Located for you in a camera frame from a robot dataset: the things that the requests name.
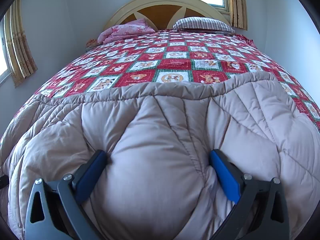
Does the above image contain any red patchwork bedspread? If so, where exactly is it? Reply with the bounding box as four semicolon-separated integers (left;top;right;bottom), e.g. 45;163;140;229
11;28;320;133

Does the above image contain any pink folded blanket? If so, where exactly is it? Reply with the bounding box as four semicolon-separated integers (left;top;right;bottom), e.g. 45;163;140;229
97;18;155;44

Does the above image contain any striped white pillow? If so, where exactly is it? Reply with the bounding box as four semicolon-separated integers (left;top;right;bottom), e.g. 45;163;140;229
173;17;235;34

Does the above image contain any yellow curtain right of headboard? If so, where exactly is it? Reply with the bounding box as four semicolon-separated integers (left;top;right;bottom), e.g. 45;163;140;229
228;0;248;30

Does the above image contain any yellow wooden headboard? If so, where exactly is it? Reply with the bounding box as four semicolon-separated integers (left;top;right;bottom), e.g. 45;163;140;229
103;0;230;31

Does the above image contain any side window yellow curtain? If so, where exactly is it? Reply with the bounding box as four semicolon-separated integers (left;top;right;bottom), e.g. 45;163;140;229
4;0;37;87

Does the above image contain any beige puffer coat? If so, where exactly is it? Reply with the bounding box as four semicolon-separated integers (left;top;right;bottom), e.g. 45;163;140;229
1;72;319;239

